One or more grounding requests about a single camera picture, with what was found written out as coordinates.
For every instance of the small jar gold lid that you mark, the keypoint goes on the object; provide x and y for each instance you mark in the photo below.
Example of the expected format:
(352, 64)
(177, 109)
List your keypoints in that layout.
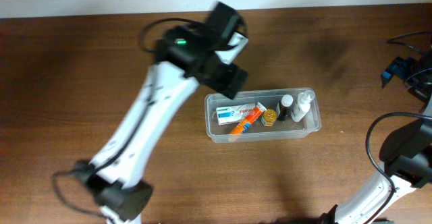
(269, 117)

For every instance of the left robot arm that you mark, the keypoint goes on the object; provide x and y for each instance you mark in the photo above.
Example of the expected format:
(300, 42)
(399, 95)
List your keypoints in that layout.
(187, 56)

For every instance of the white Panadol box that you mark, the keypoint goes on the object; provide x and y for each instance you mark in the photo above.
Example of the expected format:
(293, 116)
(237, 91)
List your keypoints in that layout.
(235, 114)

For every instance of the orange tube white cap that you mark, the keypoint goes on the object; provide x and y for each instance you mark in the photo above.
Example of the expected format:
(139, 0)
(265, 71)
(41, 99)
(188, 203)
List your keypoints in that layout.
(248, 121)

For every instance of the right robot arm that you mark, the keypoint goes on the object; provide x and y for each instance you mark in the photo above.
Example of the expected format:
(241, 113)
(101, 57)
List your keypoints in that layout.
(405, 156)

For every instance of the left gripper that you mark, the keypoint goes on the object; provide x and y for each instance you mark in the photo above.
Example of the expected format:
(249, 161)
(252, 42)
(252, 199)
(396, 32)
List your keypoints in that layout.
(225, 86)

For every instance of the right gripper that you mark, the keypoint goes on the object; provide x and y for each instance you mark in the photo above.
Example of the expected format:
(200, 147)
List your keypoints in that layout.
(401, 67)

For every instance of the clear plastic container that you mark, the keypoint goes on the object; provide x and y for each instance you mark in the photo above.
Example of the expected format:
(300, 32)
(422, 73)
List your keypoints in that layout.
(280, 130)

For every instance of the white plastic bottle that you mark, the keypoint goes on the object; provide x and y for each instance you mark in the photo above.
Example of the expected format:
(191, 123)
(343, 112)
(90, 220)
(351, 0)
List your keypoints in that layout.
(302, 105)

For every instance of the dark bottle white cap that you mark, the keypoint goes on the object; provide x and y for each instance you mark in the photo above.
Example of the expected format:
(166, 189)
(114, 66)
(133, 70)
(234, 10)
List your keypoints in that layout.
(283, 107)

